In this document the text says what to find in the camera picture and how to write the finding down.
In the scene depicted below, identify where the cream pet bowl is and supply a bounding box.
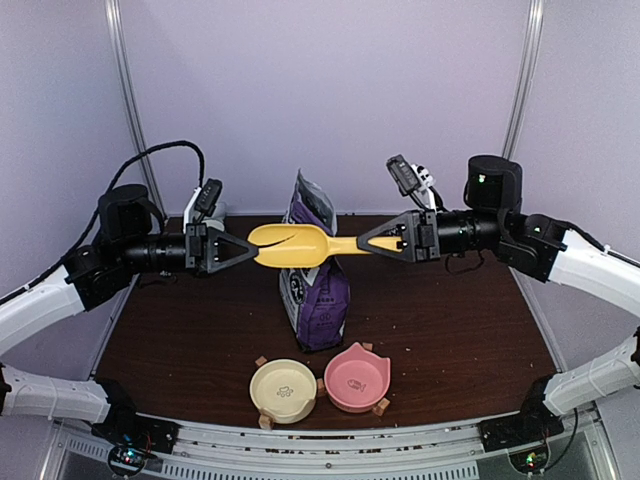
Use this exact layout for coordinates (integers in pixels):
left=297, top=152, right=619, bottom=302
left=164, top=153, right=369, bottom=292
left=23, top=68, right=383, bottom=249
left=249, top=359, right=318, bottom=425

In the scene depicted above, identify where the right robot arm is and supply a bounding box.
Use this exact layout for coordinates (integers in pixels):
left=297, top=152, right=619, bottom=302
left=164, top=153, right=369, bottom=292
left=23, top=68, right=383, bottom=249
left=357, top=155, right=639, bottom=442

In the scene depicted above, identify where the left circuit board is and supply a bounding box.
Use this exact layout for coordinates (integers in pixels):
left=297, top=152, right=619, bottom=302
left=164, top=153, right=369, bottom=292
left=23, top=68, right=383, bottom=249
left=107, top=446, right=147, bottom=477

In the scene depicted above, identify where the pink cat-ear pet bowl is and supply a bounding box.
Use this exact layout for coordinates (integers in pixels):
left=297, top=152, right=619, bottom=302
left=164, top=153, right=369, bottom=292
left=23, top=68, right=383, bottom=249
left=323, top=342, right=391, bottom=414

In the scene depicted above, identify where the purple puppy food bag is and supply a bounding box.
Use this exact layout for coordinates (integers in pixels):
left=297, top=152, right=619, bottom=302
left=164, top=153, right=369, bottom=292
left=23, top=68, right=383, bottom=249
left=279, top=173, right=350, bottom=352

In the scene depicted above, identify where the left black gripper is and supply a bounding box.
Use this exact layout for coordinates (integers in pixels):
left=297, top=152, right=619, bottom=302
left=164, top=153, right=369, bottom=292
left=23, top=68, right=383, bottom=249
left=118, top=221, right=258, bottom=278

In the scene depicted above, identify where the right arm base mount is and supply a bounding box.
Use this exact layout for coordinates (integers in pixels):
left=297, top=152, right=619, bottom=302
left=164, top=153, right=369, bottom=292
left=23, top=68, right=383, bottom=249
left=478, top=375, right=564, bottom=452

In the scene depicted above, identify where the left black braided cable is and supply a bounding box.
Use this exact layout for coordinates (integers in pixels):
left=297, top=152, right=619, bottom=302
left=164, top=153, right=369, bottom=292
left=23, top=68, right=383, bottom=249
left=19, top=141, right=207, bottom=296

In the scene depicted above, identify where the front aluminium rail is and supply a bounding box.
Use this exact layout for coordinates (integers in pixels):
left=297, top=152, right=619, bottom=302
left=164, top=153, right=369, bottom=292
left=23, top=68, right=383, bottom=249
left=49, top=389, right=621, bottom=480

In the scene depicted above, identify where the left aluminium frame post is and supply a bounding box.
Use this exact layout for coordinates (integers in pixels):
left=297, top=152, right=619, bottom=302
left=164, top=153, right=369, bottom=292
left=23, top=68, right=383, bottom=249
left=104, top=0, right=167, bottom=219

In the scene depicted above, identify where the wooden block front left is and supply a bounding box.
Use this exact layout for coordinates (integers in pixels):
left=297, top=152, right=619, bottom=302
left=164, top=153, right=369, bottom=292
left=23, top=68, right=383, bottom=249
left=259, top=415, right=275, bottom=431

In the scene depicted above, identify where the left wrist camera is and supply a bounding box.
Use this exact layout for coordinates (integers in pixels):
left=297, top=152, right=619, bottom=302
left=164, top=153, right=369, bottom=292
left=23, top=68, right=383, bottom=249
left=183, top=178, right=223, bottom=229

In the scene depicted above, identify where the right circuit board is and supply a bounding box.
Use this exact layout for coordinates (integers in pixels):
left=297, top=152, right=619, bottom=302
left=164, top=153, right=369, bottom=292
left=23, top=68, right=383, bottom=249
left=509, top=446, right=550, bottom=476

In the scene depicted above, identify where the circuit board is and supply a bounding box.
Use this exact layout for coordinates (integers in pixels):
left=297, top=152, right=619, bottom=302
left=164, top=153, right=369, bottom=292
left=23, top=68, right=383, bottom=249
left=107, top=446, right=147, bottom=477
left=509, top=446, right=550, bottom=476

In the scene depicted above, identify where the grey bowl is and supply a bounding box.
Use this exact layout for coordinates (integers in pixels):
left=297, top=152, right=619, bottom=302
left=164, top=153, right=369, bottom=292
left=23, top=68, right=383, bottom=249
left=205, top=202, right=227, bottom=231

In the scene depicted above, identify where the wooden block between bowls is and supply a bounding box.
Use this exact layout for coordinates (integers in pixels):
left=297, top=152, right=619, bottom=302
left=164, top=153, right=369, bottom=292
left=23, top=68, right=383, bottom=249
left=316, top=378, right=326, bottom=397

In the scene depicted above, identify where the aluminium frame post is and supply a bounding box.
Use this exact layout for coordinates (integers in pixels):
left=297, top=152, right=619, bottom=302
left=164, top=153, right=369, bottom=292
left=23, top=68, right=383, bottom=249
left=104, top=0, right=167, bottom=219
left=502, top=0, right=545, bottom=159

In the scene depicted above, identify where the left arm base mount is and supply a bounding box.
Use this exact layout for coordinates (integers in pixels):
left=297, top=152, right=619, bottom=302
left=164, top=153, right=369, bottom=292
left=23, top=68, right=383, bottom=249
left=91, top=379, right=179, bottom=454

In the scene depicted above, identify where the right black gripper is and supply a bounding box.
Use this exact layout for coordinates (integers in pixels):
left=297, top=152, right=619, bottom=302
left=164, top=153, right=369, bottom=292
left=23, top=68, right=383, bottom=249
left=355, top=209, right=506, bottom=266

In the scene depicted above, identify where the wooden block front right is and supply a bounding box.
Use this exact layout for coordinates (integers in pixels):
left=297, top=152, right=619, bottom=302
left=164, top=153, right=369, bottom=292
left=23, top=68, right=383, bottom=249
left=372, top=397, right=391, bottom=416

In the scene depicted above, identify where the yellow plastic scoop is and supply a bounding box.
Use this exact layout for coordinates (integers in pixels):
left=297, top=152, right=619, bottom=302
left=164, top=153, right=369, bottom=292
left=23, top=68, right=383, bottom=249
left=247, top=223, right=402, bottom=268

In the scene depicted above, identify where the right aluminium frame post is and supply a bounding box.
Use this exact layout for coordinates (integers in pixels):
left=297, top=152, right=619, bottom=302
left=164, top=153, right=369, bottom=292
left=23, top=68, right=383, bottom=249
left=502, top=0, right=545, bottom=159

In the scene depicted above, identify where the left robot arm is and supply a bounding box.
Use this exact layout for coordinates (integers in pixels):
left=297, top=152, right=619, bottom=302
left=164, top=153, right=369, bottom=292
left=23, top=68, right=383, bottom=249
left=1, top=184, right=258, bottom=444

